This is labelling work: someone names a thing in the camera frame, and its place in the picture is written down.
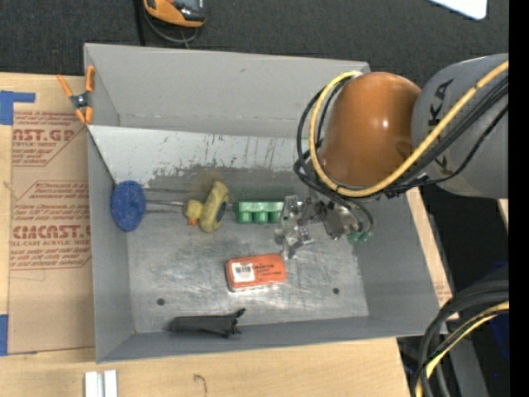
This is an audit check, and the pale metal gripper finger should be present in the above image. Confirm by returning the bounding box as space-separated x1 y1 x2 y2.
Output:
279 195 301 233
274 227 316 261

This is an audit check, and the green plastic block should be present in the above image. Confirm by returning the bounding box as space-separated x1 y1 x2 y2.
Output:
233 199 287 226

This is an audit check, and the orange packet with white label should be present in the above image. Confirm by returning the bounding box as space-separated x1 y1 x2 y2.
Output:
224 253 288 294

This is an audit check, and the yellow rubber duck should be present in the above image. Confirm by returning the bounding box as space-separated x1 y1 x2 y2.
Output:
183 179 231 235

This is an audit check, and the grey metal bin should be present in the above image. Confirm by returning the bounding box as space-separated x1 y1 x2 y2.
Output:
83 42 450 365

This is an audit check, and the black flat tool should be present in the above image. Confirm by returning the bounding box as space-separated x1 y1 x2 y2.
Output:
165 308 247 339

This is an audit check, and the blue round sponge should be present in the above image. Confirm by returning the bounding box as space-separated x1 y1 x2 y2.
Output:
110 179 147 233

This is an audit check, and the brown cardboard board red print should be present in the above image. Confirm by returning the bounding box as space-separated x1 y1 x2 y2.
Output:
0 71 97 356

